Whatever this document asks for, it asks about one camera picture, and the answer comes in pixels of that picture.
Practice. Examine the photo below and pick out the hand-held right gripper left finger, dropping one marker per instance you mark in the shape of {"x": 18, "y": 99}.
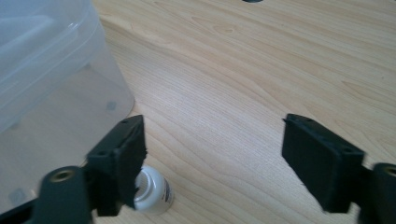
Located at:
{"x": 116, "y": 165}

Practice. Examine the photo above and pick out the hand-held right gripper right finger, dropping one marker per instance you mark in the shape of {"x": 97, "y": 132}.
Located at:
{"x": 320, "y": 165}

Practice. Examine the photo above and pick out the small white dropper bottle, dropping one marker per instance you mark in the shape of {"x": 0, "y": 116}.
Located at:
{"x": 154, "y": 193}

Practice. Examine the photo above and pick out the clear plastic storage box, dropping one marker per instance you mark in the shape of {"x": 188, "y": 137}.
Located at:
{"x": 53, "y": 93}

